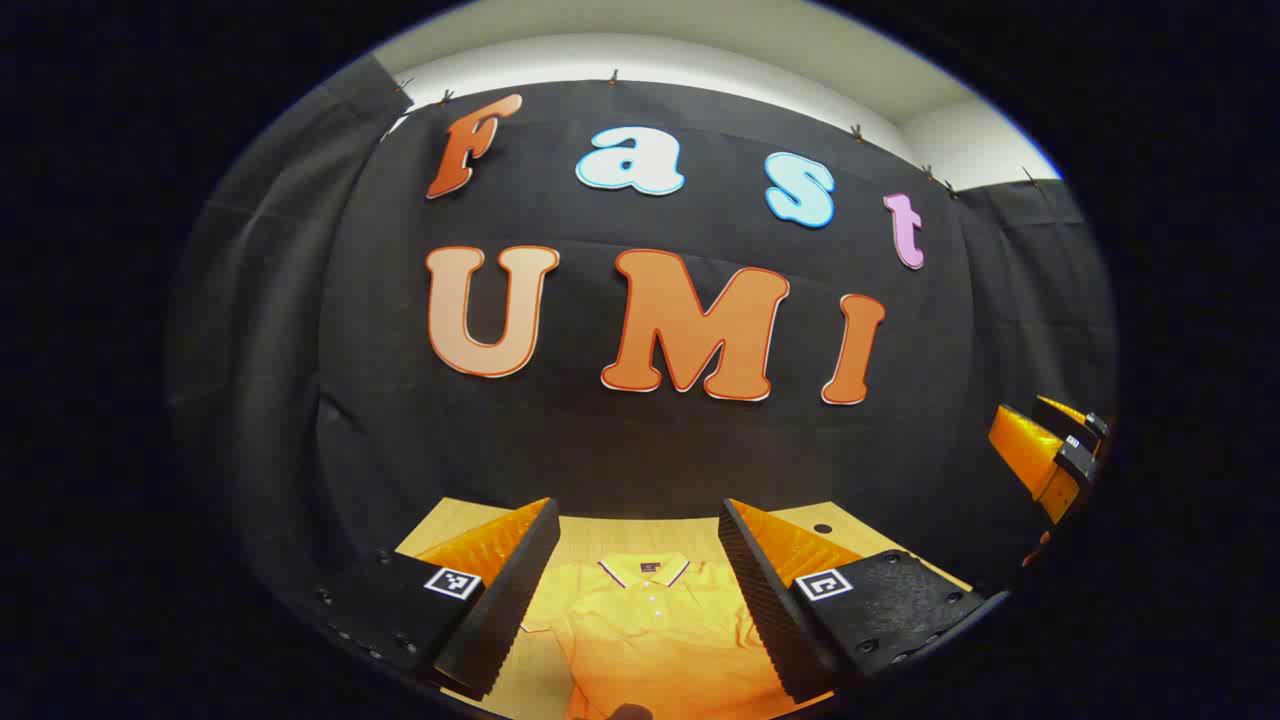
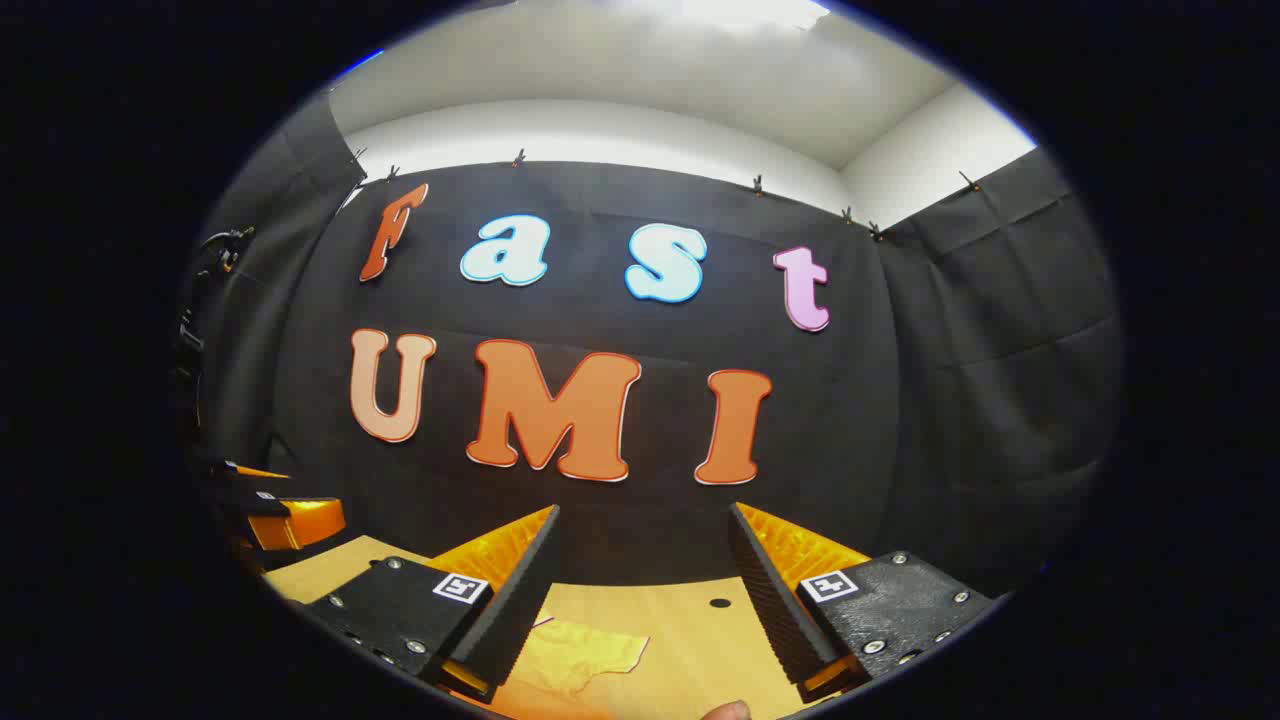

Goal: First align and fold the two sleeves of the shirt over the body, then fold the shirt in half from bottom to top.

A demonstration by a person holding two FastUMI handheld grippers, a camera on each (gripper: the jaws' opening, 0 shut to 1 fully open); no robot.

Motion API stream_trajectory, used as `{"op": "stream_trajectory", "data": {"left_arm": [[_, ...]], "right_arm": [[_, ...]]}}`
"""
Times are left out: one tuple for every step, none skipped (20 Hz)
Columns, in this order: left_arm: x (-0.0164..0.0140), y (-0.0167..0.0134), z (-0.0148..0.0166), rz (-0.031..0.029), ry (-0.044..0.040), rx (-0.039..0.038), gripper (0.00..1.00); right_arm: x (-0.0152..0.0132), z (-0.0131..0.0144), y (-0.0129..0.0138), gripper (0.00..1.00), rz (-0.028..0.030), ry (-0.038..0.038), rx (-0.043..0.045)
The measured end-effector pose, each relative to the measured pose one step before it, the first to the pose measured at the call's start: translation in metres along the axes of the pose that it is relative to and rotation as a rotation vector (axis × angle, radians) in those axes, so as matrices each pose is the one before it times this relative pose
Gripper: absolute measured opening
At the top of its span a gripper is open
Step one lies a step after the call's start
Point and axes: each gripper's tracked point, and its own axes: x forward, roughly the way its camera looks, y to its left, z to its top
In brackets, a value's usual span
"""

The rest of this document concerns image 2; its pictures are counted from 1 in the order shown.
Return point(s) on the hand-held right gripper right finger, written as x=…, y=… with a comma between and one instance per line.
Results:
x=770, y=600

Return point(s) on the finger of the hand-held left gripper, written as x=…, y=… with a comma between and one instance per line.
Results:
x=235, y=468
x=300, y=522

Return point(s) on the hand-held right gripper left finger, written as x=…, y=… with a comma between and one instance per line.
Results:
x=520, y=600

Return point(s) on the orange T-shirt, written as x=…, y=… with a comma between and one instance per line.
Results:
x=580, y=655

